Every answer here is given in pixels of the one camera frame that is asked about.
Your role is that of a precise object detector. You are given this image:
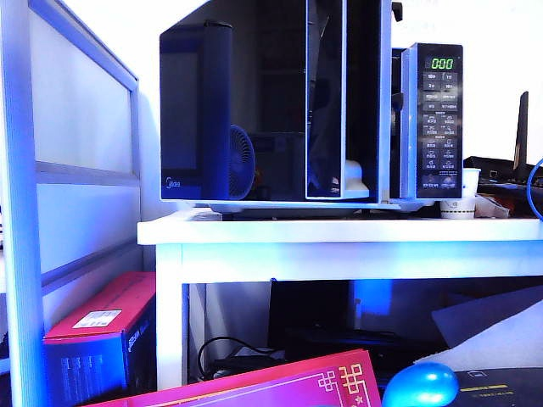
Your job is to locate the red and blue carton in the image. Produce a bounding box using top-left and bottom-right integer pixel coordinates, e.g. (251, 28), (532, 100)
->
(42, 270), (158, 407)

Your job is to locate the black paper shredder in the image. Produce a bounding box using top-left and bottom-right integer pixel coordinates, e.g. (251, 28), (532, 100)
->
(448, 366), (543, 407)

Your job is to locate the grey-framed partition panel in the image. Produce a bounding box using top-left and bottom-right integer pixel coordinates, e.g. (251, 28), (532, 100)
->
(0, 0), (142, 407)

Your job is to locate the white table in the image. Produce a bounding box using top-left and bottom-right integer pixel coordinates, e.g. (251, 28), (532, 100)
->
(136, 209), (543, 392)

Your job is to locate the black router with antenna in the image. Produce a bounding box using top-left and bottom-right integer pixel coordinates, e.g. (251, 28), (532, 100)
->
(462, 90), (543, 200)

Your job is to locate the pink patterned flat box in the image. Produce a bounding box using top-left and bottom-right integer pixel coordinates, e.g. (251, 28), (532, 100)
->
(79, 348), (383, 407)

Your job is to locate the blue cable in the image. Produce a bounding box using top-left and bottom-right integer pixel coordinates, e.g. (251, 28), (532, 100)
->
(524, 156), (543, 221)

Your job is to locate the white patterned paper cup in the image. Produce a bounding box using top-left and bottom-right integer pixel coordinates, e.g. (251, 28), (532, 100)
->
(439, 167), (483, 220)

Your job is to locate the black glass microwave door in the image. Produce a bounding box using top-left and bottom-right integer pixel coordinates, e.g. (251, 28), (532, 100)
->
(158, 0), (405, 209)

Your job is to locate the white foam sheet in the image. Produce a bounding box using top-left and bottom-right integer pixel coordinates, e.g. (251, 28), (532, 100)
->
(412, 287), (543, 375)

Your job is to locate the crumpled paper packaging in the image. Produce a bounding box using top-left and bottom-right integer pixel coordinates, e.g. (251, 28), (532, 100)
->
(473, 192), (516, 220)

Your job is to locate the glossy blue egg-shaped object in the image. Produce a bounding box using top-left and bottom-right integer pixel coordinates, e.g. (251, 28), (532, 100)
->
(381, 362), (462, 407)

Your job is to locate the black cable tangle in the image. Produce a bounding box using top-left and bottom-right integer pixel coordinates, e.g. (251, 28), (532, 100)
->
(197, 335), (289, 382)

